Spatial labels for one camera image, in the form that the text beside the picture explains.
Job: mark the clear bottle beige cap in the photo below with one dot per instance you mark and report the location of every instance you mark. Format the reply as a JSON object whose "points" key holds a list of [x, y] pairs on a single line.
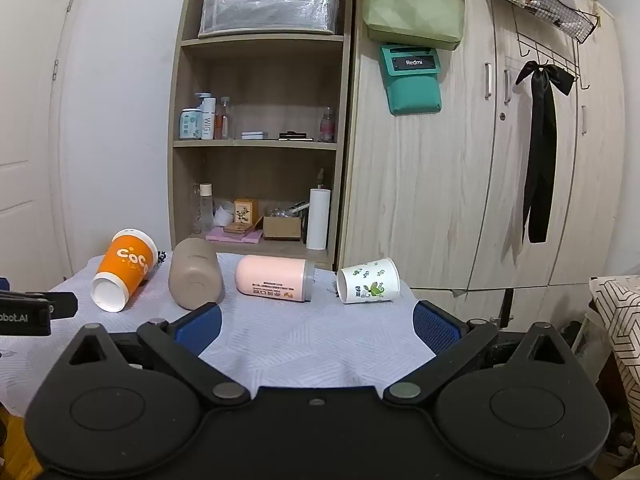
{"points": [[206, 212]]}

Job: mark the light wooden wardrobe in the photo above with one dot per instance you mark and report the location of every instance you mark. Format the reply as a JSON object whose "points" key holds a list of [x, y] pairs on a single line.
{"points": [[430, 185]]}

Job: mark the black white patterned cloth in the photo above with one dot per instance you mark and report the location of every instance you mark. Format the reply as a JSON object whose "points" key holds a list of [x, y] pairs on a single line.
{"points": [[622, 320]]}

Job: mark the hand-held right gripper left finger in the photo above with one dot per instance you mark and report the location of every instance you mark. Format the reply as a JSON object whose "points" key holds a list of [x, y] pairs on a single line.
{"points": [[200, 329]]}

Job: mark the white pump bottle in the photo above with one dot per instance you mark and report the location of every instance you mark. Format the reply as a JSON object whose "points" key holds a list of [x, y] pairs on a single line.
{"points": [[206, 120]]}

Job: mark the pink tumbler cup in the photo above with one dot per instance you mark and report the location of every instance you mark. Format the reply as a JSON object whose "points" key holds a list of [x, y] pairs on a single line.
{"points": [[270, 277]]}

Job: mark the pink bottle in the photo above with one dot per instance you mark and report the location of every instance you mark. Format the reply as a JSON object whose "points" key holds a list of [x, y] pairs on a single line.
{"points": [[327, 127]]}

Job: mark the small amber bottle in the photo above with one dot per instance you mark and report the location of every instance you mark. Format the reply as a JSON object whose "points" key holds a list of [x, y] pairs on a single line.
{"points": [[223, 122]]}

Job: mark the orange paper cup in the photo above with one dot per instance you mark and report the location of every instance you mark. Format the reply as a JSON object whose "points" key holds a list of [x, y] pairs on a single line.
{"points": [[125, 265]]}

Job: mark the black ribbon bow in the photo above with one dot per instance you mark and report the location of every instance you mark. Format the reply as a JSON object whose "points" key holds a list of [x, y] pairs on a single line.
{"points": [[542, 135]]}

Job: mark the small white jar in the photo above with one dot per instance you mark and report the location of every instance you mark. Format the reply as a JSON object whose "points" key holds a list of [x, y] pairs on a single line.
{"points": [[224, 214]]}

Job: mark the white green-print paper cup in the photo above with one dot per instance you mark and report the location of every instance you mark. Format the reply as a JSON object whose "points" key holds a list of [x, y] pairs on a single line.
{"points": [[372, 282]]}

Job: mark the white cylinder roll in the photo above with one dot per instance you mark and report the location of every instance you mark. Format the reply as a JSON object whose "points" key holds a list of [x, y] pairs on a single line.
{"points": [[318, 220]]}

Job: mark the wooden shelf unit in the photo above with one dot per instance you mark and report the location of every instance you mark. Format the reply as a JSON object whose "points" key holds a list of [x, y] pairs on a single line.
{"points": [[270, 95]]}

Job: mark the white tablecloth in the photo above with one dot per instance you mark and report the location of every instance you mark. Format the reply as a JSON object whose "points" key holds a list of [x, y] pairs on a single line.
{"points": [[300, 330]]}

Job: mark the small floral wooden box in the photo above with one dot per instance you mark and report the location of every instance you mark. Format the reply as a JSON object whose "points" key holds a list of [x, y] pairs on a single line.
{"points": [[246, 211]]}

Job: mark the flat pink box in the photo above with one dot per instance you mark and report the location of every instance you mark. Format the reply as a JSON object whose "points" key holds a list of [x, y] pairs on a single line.
{"points": [[235, 236]]}

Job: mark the flat brown wooden box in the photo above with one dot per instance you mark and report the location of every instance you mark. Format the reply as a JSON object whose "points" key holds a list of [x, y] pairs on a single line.
{"points": [[242, 227]]}

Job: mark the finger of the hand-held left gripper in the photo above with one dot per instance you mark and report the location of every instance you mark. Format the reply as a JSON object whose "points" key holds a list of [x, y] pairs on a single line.
{"points": [[64, 305]]}

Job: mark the teal round container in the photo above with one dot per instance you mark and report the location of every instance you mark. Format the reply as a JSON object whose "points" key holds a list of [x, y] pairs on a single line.
{"points": [[189, 125]]}

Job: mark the plastic-wrapped grey box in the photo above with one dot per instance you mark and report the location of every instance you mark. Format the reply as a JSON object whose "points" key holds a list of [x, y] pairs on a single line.
{"points": [[270, 5]]}

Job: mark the flat white box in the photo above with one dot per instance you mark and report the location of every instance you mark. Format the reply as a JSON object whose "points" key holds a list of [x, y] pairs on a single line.
{"points": [[254, 135]]}

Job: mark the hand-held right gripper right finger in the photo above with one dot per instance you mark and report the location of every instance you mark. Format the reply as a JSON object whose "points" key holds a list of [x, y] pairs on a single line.
{"points": [[436, 327]]}

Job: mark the flat black case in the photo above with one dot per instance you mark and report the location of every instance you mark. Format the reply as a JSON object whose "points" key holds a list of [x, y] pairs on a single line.
{"points": [[295, 135]]}

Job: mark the small cardboard box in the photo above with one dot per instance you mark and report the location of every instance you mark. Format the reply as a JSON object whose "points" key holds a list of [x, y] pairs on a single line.
{"points": [[281, 228]]}

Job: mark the white door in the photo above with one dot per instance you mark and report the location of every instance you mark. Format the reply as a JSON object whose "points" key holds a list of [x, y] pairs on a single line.
{"points": [[30, 135]]}

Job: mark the beige tumbler cup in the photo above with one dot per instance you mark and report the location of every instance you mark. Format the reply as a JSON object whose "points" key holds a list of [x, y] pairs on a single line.
{"points": [[196, 275]]}

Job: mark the green Redmi box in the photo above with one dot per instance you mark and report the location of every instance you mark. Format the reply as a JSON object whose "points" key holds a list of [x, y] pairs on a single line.
{"points": [[412, 90]]}

